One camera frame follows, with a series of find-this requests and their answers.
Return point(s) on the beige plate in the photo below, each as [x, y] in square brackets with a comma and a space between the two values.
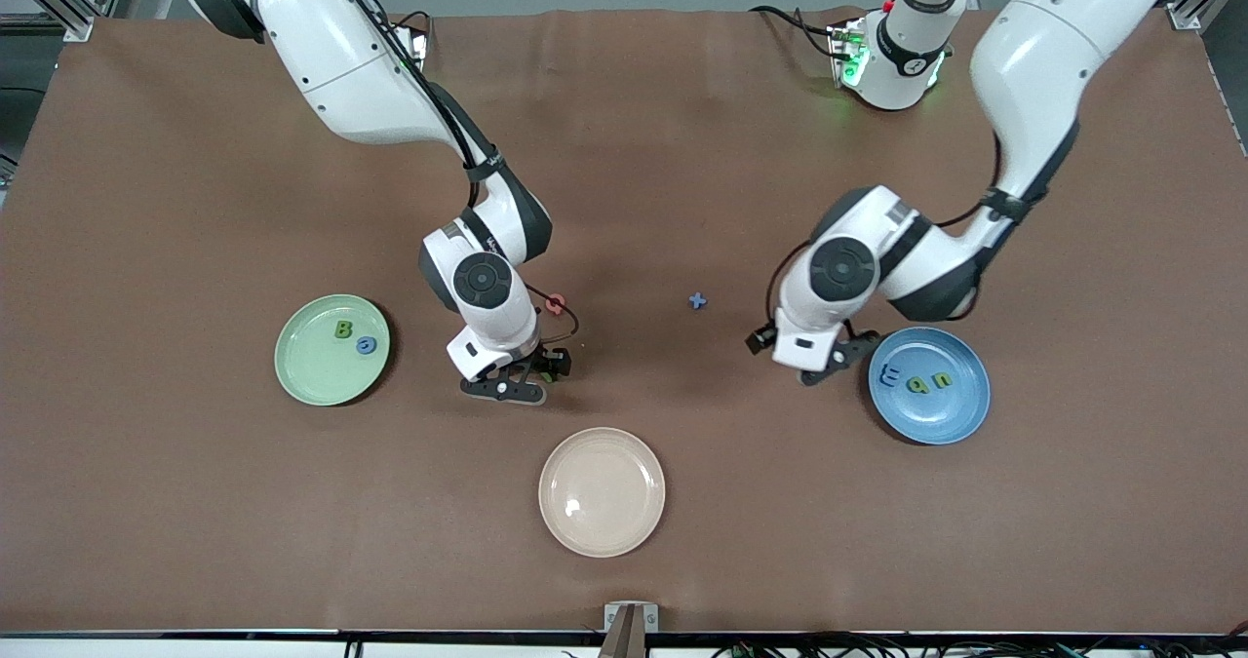
[614, 512]

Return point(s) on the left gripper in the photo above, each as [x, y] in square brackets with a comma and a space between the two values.
[753, 343]

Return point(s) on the green digit 9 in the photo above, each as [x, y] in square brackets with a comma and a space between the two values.
[927, 385]

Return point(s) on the grey metal camera mount bracket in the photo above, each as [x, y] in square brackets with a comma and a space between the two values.
[648, 619]

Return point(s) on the blue plate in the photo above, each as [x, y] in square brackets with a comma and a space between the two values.
[926, 424]

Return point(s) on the brown table mat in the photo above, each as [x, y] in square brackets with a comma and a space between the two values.
[624, 200]

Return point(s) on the pink letter Q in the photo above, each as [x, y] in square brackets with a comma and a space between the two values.
[549, 307]

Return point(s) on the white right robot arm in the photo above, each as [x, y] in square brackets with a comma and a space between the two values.
[331, 44]

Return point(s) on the green letter B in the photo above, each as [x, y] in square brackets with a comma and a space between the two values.
[343, 329]

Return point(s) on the light green plate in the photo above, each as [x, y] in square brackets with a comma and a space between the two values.
[322, 375]

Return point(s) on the blue letter G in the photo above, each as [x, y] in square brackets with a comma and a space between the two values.
[366, 338]

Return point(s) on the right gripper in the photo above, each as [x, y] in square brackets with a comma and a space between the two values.
[552, 361]

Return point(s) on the green letter N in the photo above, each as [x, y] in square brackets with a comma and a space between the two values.
[550, 372]
[942, 373]

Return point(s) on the blue letter m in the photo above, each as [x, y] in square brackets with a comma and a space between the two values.
[884, 376]

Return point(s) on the blue letter x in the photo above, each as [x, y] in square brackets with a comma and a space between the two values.
[697, 300]

